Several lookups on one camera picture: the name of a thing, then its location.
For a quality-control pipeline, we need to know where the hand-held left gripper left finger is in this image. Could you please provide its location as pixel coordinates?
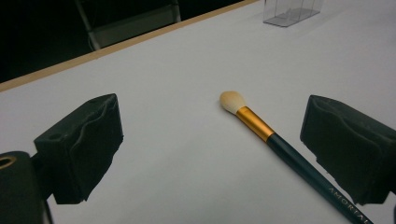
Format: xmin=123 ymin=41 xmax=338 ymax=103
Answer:
xmin=33 ymin=92 xmax=124 ymax=205

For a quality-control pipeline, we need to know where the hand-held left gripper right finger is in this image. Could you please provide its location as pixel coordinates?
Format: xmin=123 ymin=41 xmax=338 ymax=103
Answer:
xmin=299 ymin=94 xmax=396 ymax=206

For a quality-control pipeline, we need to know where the grey metal stand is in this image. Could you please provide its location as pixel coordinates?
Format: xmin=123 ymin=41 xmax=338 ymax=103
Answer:
xmin=74 ymin=0 xmax=182 ymax=51

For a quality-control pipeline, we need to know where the dark green makeup brush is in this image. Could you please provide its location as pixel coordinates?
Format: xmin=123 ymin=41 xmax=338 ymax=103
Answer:
xmin=219 ymin=91 xmax=375 ymax=224

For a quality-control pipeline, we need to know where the clear plastic organizer box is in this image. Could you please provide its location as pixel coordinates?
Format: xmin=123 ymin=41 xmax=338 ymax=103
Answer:
xmin=262 ymin=0 xmax=325 ymax=28

